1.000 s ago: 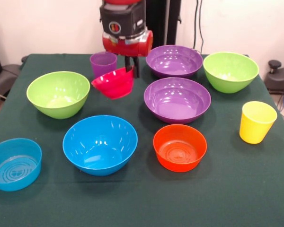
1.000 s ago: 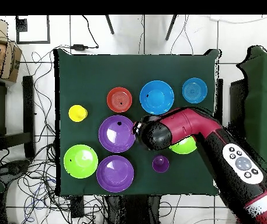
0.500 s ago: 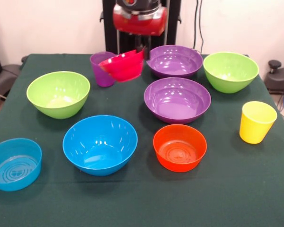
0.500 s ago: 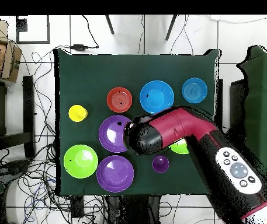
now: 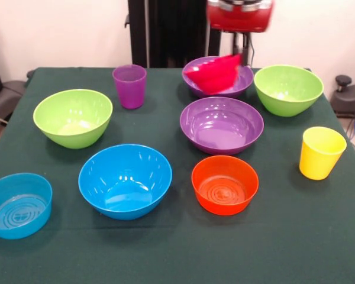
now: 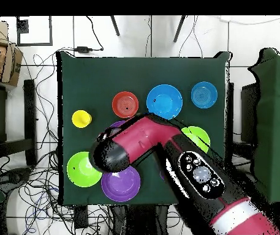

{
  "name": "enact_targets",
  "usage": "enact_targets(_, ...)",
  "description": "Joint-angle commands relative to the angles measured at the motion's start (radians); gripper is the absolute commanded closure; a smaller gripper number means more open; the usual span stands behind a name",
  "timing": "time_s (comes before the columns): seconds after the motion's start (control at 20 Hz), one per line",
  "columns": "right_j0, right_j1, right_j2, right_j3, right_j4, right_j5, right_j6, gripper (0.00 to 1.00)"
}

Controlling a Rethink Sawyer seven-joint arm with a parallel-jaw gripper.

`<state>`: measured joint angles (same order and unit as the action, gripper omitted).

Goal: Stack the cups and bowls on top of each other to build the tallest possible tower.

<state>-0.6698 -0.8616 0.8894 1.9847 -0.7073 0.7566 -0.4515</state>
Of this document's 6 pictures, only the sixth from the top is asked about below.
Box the black tripod leg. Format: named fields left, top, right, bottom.
left=110, top=15, right=121, bottom=37
left=173, top=15, right=186, bottom=43

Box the brown cardboard box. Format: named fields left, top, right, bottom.
left=0, top=19, right=24, bottom=88

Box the orange ribbed plastic bowl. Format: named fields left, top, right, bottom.
left=112, top=91, right=140, bottom=119

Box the deep blue plastic bowl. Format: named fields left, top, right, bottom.
left=146, top=84, right=184, bottom=121

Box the yellow plastic cup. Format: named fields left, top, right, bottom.
left=71, top=110, right=93, bottom=129

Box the black stand foot with knob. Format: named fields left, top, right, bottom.
left=0, top=166, right=35, bottom=187

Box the shallow ribbed blue bowl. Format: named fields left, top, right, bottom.
left=191, top=81, right=218, bottom=109

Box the black power adapter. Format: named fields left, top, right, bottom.
left=74, top=45, right=94, bottom=53

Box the black bench frame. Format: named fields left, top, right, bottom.
left=0, top=79, right=38, bottom=167

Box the green plastic bowl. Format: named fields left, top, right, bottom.
left=66, top=151, right=103, bottom=188
left=180, top=125, right=211, bottom=154

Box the black square frame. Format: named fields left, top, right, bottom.
left=16, top=15, right=53, bottom=47

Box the purple plastic bowl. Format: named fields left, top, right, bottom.
left=100, top=165, right=142, bottom=203
left=102, top=119, right=128, bottom=138

